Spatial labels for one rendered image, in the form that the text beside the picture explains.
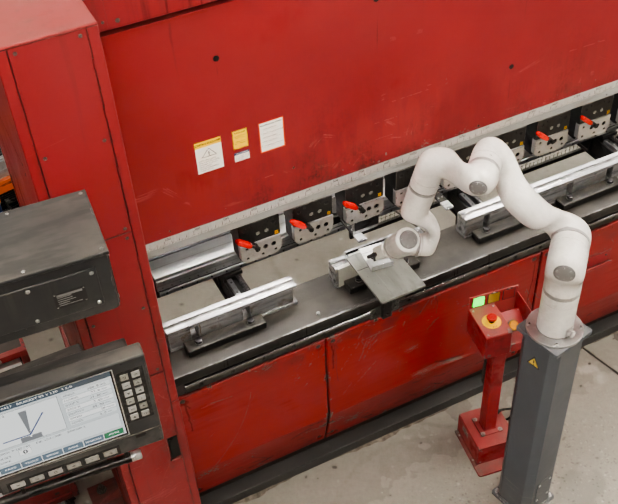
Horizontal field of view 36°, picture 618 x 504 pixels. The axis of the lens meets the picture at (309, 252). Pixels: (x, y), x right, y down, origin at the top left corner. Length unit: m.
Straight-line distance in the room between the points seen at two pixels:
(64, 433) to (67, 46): 0.98
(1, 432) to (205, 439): 1.27
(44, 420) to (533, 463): 1.94
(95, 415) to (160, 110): 0.87
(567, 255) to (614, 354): 1.74
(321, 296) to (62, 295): 1.47
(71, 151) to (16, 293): 0.45
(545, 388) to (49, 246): 1.84
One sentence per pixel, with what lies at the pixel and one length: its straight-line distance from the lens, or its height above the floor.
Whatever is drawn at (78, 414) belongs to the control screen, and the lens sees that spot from 2.57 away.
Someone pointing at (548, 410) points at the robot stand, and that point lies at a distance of 3.52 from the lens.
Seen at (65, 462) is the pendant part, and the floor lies 1.29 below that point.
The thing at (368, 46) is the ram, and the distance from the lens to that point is 3.02.
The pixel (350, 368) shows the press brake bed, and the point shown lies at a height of 0.55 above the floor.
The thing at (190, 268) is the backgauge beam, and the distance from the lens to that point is 3.58.
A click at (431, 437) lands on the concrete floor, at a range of 4.24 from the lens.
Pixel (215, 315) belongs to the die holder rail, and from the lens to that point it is 3.40.
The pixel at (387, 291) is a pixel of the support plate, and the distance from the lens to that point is 3.40.
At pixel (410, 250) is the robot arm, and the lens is 3.14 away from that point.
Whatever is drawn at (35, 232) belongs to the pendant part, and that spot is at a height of 1.95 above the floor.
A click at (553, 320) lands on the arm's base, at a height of 1.10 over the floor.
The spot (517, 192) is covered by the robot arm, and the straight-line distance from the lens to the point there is 2.94.
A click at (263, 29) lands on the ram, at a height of 2.03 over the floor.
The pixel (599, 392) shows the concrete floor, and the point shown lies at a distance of 4.51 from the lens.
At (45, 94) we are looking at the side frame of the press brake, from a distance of 2.43.
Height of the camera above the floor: 3.41
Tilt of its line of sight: 43 degrees down
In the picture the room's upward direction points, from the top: 3 degrees counter-clockwise
